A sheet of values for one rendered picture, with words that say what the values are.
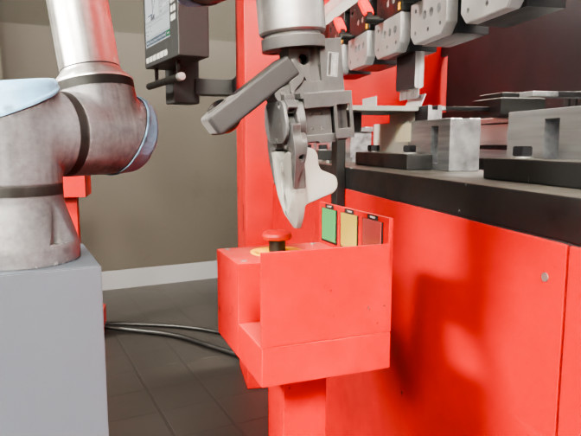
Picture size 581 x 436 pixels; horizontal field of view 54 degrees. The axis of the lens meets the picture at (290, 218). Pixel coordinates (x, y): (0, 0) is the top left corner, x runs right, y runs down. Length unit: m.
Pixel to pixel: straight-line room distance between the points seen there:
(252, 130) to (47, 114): 1.36
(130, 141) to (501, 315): 0.54
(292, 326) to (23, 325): 0.32
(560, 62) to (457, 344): 1.06
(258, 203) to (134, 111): 1.26
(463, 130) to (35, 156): 0.70
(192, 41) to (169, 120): 1.67
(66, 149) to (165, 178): 3.03
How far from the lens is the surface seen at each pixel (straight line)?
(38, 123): 0.76
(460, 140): 1.07
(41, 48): 3.72
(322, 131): 0.64
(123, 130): 0.83
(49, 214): 0.76
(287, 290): 0.62
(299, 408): 0.76
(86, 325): 0.76
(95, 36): 0.88
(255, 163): 2.06
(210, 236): 3.93
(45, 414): 0.79
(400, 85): 1.32
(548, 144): 0.84
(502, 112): 1.32
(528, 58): 1.83
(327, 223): 0.81
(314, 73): 0.65
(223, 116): 0.61
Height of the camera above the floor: 0.92
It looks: 7 degrees down
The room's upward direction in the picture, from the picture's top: straight up
